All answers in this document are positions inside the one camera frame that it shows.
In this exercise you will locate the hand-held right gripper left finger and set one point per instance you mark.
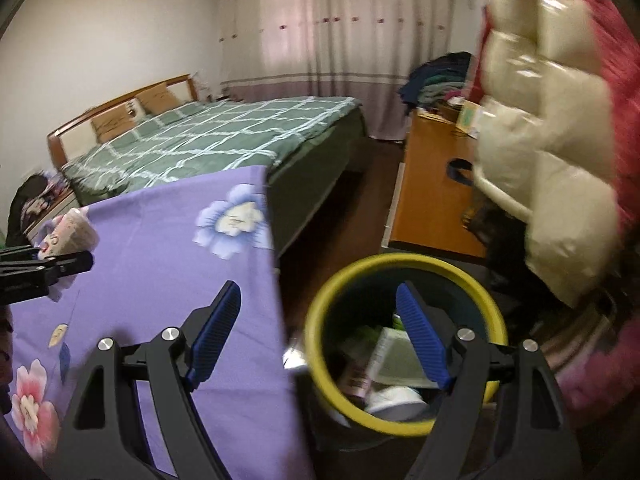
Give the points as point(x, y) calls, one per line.
point(215, 335)

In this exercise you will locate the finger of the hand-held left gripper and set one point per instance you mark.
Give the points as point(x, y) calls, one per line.
point(60, 265)

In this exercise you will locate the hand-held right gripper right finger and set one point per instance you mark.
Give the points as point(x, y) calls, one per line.
point(422, 340)

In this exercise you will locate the pale green box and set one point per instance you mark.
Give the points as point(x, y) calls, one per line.
point(395, 360)

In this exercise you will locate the yellow-rimmed blue bin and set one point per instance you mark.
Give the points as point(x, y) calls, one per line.
point(400, 261)

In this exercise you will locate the white nightstand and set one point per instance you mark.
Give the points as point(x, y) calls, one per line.
point(50, 210)

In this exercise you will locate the black clothes heap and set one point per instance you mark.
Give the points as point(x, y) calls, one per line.
point(22, 210)

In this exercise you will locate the purple floral tablecloth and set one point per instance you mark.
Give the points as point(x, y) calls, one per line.
point(150, 260)

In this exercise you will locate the wooden bed headboard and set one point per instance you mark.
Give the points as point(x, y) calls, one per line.
point(55, 145)

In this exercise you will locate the dark brown handbag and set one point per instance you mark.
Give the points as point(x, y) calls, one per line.
point(500, 240)

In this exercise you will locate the wooden low cabinet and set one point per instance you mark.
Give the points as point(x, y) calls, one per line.
point(425, 200)

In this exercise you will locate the brown pillow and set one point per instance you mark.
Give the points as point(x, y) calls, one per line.
point(157, 99)
point(112, 125)

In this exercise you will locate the pink floral bag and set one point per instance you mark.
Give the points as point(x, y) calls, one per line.
point(600, 375)

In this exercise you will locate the cream puffer jacket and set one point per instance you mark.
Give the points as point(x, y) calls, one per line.
point(560, 200)

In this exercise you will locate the bed with green plaid cover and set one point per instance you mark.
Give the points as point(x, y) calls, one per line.
point(225, 135)

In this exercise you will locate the pile of folded clothes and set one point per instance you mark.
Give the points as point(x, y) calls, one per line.
point(435, 80)

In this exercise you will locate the pink and white curtain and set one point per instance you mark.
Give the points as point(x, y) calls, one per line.
point(325, 35)

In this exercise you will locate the red dotted quilted jacket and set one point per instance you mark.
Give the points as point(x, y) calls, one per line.
point(620, 85)

